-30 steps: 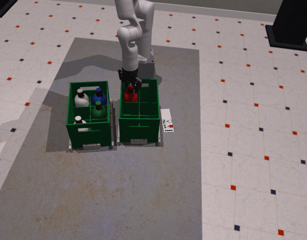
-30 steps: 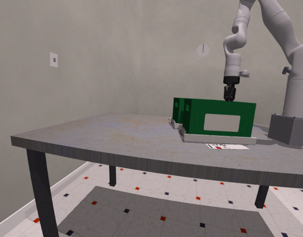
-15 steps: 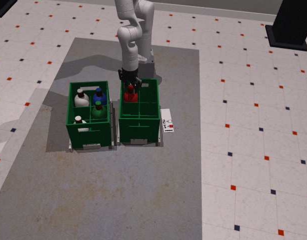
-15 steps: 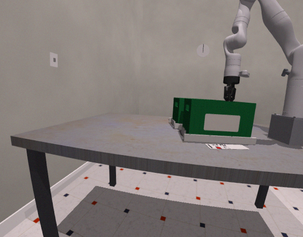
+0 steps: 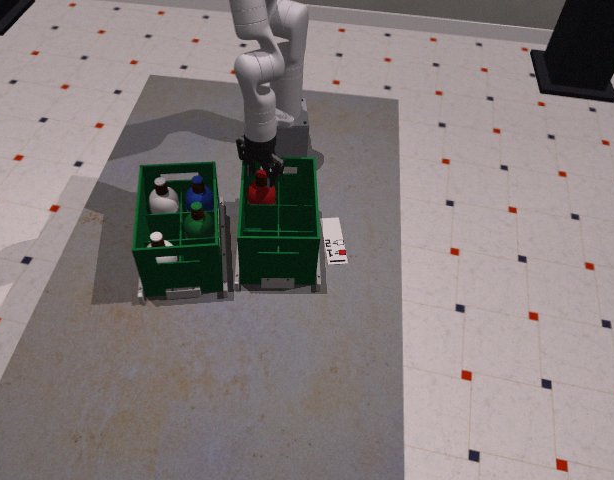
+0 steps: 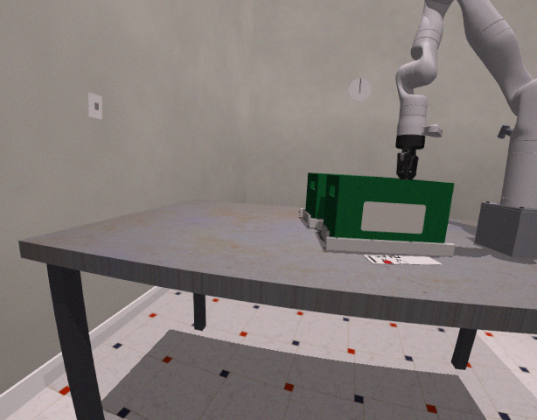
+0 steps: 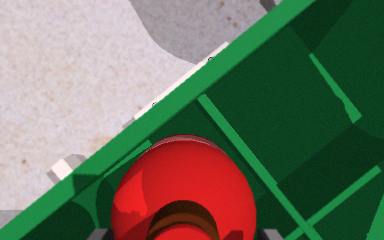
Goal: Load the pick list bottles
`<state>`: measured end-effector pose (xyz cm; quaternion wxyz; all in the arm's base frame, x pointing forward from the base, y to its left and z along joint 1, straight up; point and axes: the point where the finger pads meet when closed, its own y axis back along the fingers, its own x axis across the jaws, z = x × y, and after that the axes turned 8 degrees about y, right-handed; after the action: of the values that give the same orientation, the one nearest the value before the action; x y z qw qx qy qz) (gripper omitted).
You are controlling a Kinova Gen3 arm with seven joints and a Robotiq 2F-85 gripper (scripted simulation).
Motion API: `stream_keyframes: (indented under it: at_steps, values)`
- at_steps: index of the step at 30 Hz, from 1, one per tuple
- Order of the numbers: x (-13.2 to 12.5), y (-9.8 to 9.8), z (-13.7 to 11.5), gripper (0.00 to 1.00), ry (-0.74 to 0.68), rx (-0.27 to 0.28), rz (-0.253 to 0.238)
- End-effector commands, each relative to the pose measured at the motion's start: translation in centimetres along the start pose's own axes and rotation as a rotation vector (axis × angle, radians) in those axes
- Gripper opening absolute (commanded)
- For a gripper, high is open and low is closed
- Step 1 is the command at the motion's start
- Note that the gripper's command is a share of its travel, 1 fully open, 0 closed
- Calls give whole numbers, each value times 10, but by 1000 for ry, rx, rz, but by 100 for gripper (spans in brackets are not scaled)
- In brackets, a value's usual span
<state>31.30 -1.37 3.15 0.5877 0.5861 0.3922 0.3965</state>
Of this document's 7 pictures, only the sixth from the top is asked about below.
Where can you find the white paper pick list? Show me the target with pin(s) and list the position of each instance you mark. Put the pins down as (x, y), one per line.
(401, 259)

